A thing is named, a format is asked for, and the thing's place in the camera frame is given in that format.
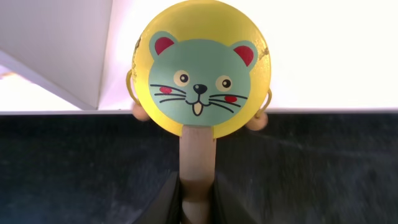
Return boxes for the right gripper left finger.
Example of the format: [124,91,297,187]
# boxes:
[132,170,183,224]

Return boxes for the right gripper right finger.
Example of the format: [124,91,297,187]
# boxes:
[212,172,261,224]

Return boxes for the white shelf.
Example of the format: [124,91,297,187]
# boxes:
[0,0,398,116]

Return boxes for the yellow rattle drum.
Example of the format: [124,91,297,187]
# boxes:
[125,0,273,224]

